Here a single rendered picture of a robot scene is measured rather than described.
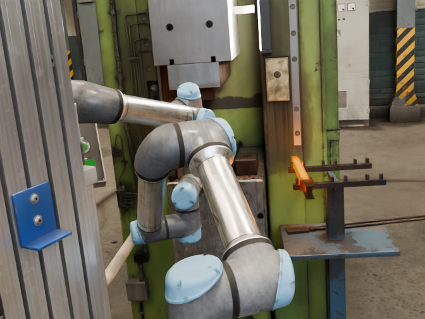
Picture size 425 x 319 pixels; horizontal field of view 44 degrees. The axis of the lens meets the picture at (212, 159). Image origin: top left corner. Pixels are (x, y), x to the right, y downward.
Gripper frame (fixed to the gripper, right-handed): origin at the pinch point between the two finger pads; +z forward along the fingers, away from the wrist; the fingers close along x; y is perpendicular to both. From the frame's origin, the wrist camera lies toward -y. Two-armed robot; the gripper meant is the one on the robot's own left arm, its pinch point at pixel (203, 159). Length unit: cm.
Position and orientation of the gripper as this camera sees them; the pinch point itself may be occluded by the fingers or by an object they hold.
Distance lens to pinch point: 202.9
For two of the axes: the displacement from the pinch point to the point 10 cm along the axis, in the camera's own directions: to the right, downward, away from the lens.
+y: -0.7, 7.0, -7.1
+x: 9.9, -0.5, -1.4
